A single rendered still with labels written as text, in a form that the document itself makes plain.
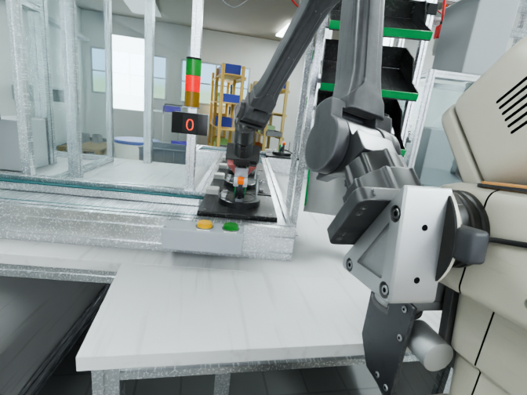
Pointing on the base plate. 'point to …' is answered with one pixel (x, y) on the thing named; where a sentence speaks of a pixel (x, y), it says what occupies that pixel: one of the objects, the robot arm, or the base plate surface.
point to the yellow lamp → (191, 99)
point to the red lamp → (192, 83)
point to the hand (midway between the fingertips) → (241, 171)
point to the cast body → (241, 175)
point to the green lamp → (193, 67)
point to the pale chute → (324, 195)
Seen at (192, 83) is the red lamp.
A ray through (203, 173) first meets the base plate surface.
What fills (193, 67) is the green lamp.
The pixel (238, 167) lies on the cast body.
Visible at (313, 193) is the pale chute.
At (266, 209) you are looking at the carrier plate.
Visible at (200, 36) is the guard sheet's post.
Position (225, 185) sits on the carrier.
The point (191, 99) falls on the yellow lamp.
